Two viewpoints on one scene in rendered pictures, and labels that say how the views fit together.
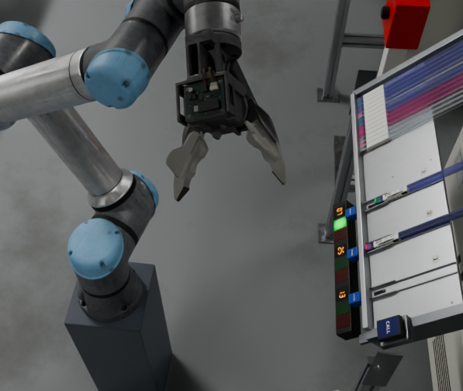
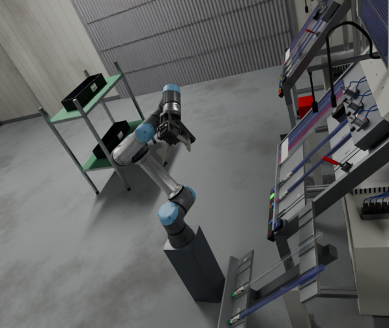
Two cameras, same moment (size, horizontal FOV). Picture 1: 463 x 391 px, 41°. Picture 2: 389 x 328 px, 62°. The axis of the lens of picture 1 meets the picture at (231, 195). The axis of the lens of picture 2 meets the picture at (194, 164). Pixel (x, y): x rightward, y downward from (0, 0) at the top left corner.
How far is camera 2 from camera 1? 0.66 m
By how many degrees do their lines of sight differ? 26
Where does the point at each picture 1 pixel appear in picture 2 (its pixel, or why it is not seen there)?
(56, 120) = (148, 164)
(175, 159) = (159, 151)
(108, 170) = (171, 183)
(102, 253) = (169, 213)
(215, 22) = (169, 108)
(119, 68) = (142, 127)
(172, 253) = (226, 236)
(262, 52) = (269, 148)
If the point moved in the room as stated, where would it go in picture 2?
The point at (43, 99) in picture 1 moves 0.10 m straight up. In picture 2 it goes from (129, 147) to (120, 129)
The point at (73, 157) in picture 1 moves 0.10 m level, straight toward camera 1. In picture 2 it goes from (156, 178) to (158, 189)
